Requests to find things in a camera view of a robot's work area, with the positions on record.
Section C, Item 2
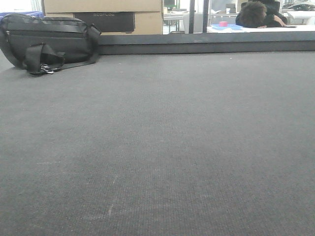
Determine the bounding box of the black fabric shoulder bag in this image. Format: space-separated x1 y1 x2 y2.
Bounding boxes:
0 13 101 76

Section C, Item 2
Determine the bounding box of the large cardboard box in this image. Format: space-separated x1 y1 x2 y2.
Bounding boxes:
42 0 163 35

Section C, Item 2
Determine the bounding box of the red tape roll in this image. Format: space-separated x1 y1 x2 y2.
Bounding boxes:
219 21 228 27

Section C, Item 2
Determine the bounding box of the light blue tray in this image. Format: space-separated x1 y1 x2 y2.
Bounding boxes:
211 24 243 30

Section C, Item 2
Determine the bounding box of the black vertical pole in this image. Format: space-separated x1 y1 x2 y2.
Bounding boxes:
202 0 210 33

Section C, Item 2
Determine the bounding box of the person with dark hair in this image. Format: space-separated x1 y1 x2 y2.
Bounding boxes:
235 0 287 28

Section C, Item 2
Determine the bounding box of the white background table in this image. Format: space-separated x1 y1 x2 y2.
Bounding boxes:
207 25 315 33

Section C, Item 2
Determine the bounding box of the dark conveyor side rail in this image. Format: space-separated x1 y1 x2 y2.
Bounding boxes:
98 29 315 55

